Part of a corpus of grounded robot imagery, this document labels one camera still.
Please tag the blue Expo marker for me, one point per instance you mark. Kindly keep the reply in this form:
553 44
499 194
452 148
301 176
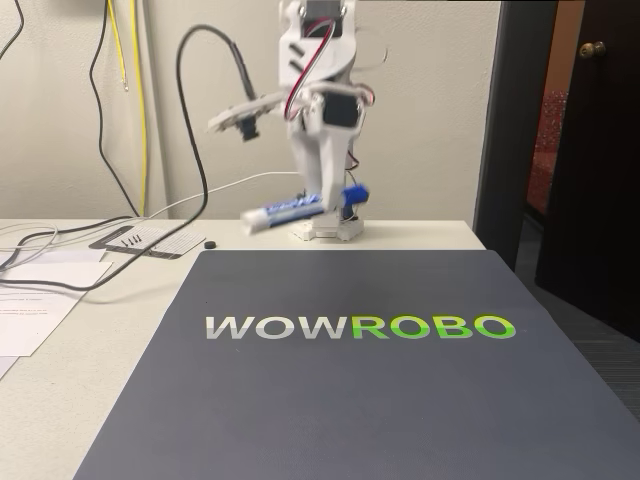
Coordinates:
280 211

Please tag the small black round cap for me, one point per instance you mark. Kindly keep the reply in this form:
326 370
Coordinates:
211 244

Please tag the grid-printed screw card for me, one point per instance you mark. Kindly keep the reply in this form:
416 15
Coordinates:
170 242

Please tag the grey WOWROBO mat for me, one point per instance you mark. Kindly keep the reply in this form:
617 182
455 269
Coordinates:
400 400

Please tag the blank white paper sheet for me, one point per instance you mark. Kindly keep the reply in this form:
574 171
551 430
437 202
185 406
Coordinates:
75 256
60 275

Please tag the brass door knob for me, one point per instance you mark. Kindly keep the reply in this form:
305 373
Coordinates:
592 50

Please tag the dark door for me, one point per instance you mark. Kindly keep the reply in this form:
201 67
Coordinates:
600 200

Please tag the printed white paper sheet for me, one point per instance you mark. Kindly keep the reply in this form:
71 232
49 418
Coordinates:
30 330

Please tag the gripper camera on white bracket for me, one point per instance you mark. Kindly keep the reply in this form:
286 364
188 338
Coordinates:
240 112

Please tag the dark door frame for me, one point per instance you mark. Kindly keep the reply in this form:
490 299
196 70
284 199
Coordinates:
505 150

